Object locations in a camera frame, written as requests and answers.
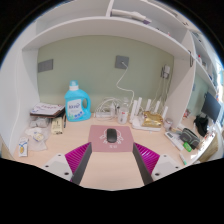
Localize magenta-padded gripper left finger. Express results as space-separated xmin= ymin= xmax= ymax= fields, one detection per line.
xmin=39 ymin=142 xmax=93 ymax=186

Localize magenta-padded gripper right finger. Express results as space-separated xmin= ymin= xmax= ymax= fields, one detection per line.
xmin=132 ymin=142 xmax=184 ymax=186

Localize black computer mouse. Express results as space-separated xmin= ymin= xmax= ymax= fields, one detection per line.
xmin=106 ymin=128 xmax=119 ymax=144

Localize pink printed mouse pad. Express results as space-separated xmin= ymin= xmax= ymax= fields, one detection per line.
xmin=88 ymin=124 xmax=135 ymax=153

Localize white router with antennas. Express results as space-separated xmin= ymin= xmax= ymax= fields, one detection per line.
xmin=129 ymin=96 xmax=169 ymax=132

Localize small yellow box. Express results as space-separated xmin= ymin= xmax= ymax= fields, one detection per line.
xmin=50 ymin=116 xmax=64 ymax=136

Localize gold foil snack bag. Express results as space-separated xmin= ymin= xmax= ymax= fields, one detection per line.
xmin=142 ymin=111 xmax=164 ymax=128

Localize clear plastic bags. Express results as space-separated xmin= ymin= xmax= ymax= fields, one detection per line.
xmin=26 ymin=126 xmax=51 ymax=152

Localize black zip pouch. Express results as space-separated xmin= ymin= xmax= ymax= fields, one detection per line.
xmin=179 ymin=127 xmax=201 ymax=150

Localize white plastic cup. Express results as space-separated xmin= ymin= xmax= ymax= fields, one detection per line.
xmin=117 ymin=106 xmax=130 ymax=125

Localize white power strip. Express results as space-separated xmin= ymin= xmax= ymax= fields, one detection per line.
xmin=95 ymin=111 xmax=118 ymax=120

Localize blue detergent bottle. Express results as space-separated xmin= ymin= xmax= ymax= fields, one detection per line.
xmin=64 ymin=80 xmax=92 ymax=122

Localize stack of books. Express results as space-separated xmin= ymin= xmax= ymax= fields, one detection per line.
xmin=29 ymin=102 xmax=66 ymax=118

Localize black computer monitor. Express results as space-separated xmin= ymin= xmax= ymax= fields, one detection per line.
xmin=200 ymin=91 xmax=222 ymax=124

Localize white power cable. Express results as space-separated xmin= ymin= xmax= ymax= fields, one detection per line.
xmin=115 ymin=62 xmax=136 ymax=105

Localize wall socket with plugs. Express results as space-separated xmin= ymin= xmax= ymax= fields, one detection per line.
xmin=162 ymin=64 xmax=172 ymax=80

